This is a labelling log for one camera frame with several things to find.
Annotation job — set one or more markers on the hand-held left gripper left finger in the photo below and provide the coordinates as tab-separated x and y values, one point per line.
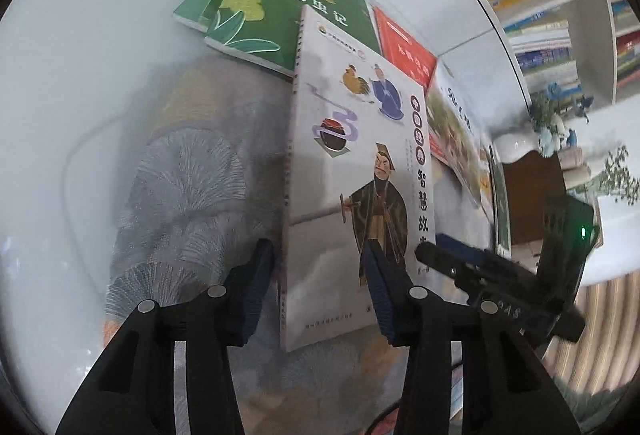
257	290

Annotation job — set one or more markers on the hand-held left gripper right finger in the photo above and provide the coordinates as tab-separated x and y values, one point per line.
380	300

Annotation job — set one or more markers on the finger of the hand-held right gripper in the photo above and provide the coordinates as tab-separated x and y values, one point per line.
440	260
462	247

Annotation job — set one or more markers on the white warrior cover book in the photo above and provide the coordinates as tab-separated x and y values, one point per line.
340	155

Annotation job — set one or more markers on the row of white blue books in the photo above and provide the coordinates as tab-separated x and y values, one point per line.
540	45

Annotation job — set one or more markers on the row of colourful shelf books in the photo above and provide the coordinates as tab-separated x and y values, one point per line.
625	40

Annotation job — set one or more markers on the brown wooden cabinet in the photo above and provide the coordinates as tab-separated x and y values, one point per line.
530	195

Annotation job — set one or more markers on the dark green thin book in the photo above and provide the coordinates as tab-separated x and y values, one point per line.
500	200

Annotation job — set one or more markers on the green leafy plant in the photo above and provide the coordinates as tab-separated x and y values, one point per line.
620	175

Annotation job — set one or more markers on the striped beige bedding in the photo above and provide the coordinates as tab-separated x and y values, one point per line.
600	330

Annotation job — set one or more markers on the white ribbed vase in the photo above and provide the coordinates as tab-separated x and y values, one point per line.
515	147

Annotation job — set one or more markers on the landscape cover book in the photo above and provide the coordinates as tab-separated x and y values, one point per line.
455	130

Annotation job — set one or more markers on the grey leaf-patterned tablecloth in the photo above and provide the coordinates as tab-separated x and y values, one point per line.
175	195

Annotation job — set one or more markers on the blue and white flower bouquet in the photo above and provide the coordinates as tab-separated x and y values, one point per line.
550	115

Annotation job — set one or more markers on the white bookshelf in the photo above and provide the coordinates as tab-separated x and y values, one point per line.
585	40

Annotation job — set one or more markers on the red cover book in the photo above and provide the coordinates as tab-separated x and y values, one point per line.
405	50

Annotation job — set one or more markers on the green leaf cover insect book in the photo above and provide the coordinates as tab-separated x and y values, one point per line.
280	15

